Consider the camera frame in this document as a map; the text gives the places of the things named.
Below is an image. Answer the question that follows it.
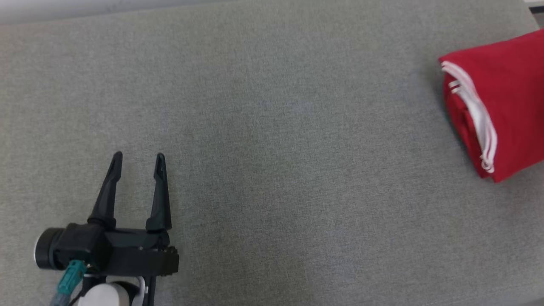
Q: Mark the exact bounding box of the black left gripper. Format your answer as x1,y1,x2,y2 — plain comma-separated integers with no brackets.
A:
87,151,179,277

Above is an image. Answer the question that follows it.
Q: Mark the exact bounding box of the red shirt striped white collar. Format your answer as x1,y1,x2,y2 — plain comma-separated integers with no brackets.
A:
438,29,544,183

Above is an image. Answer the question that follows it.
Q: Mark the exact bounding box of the teal left camera connector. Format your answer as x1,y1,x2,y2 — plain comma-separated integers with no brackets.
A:
57,260,88,297

